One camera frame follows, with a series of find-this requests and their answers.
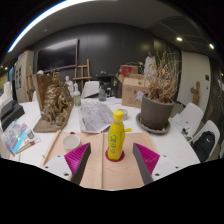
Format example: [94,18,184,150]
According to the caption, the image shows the brown cardboard box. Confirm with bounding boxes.
[121,73,151,109]

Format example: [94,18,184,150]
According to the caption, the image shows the small round tin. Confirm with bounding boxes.
[116,108,129,121]

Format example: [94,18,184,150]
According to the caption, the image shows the small clear jar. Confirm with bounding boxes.
[25,129,35,140]

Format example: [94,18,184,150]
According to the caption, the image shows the dry plant in grey pot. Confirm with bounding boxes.
[135,49,181,135]

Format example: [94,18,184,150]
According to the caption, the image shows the loose paper sheets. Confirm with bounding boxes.
[171,113,192,136]

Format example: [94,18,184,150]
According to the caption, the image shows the white plaster statue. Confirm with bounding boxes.
[0,81,14,111]

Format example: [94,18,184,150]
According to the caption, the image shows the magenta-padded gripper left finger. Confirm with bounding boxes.
[42,142,92,186]

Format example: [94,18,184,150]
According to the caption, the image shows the small green-label plastic bottle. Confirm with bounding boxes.
[73,83,82,108]

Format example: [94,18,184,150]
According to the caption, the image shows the white wrapped statue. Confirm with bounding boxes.
[143,55,158,79]

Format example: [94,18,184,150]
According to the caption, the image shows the wooden easel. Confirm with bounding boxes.
[24,65,37,101]
[73,58,93,88]

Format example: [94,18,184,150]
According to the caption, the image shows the red cardboard box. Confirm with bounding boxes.
[119,64,139,79]

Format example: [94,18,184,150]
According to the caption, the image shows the black backpack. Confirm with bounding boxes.
[192,130,217,163]

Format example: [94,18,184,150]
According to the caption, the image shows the wooden figure sculpture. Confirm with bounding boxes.
[189,81,202,107]

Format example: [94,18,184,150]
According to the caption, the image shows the glass jar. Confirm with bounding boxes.
[98,87,108,102]

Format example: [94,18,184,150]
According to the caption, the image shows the printed newspaper sheet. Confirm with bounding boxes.
[78,103,115,134]

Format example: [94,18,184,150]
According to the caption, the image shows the clear plastic container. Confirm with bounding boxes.
[0,133,11,159]

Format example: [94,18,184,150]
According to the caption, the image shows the paint brush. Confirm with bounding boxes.
[14,138,42,154]

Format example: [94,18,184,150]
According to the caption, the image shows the black wall screen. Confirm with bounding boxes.
[36,38,80,73]

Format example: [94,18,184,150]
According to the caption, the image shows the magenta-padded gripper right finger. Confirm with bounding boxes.
[132,142,183,186]

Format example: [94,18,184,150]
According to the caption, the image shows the colourful printed booklet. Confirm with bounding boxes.
[1,120,29,156]

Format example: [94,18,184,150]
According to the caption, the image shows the black box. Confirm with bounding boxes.
[0,99,26,132]

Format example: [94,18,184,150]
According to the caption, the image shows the white cabinet with posters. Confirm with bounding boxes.
[13,49,35,104]

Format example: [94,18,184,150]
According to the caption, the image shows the brown carved wood sculpture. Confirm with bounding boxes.
[32,71,75,134]

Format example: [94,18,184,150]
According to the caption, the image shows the long ceiling light panel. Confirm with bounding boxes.
[7,0,101,54]

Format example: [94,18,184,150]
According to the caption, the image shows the flat round red coaster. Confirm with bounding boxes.
[104,148,126,163]

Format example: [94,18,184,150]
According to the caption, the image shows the white chair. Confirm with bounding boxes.
[81,80,101,99]
[189,119,221,163]
[179,102,205,129]

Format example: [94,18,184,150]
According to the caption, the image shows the beige ceramic cup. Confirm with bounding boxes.
[62,133,82,152]

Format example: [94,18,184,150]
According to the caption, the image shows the yellow drink bottle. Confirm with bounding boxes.
[107,110,126,161]

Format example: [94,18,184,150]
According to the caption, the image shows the white plaster bust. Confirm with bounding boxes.
[64,75,75,98]

